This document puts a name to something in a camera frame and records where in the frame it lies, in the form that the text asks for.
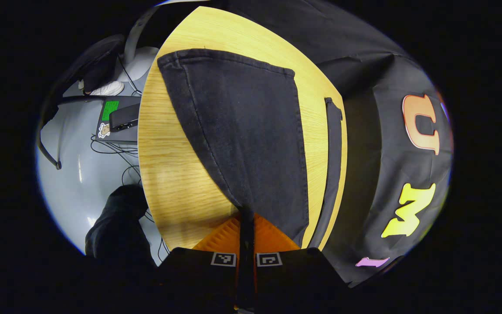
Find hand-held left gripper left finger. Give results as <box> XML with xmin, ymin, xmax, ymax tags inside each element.
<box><xmin>155</xmin><ymin>209</ymin><xmax>247</xmax><ymax>314</ymax></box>

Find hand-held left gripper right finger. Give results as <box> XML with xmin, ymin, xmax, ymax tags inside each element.
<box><xmin>247</xmin><ymin>209</ymin><xmax>353</xmax><ymax>314</ymax></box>

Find black jeans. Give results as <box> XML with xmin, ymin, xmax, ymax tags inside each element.
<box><xmin>157</xmin><ymin>48</ymin><xmax>343</xmax><ymax>250</ymax></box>

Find black backdrop cloth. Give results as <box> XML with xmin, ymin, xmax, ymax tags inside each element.
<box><xmin>216</xmin><ymin>0</ymin><xmax>455</xmax><ymax>288</ymax></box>

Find black case with green sticker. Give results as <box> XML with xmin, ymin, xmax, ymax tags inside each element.
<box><xmin>95</xmin><ymin>96</ymin><xmax>141</xmax><ymax>145</ymax></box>

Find black box device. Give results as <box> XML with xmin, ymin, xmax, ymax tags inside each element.
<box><xmin>109</xmin><ymin>103</ymin><xmax>140</xmax><ymax>132</ymax></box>

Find black floor cables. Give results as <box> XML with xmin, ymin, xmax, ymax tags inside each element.
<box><xmin>90</xmin><ymin>133</ymin><xmax>170</xmax><ymax>262</ymax></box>

